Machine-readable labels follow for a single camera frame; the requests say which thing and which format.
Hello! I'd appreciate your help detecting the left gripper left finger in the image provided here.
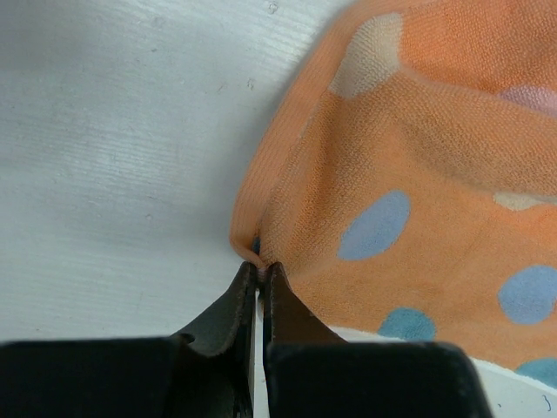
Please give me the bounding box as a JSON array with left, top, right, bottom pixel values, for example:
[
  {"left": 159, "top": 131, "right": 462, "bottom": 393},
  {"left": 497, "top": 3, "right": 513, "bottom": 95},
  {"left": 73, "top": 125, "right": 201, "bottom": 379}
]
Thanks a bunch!
[{"left": 1, "top": 263, "right": 256, "bottom": 417}]

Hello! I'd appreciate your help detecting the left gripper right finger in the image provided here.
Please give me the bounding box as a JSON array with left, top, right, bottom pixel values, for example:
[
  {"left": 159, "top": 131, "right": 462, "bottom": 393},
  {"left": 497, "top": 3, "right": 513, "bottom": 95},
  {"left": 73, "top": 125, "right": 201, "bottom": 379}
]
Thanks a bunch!
[{"left": 263, "top": 263, "right": 487, "bottom": 418}]

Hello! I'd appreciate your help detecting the orange polka dot towel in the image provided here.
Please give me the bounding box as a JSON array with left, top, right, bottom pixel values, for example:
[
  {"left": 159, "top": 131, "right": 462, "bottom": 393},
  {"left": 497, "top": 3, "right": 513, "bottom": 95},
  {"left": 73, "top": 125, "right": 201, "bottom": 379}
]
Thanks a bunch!
[{"left": 230, "top": 1, "right": 556, "bottom": 387}]

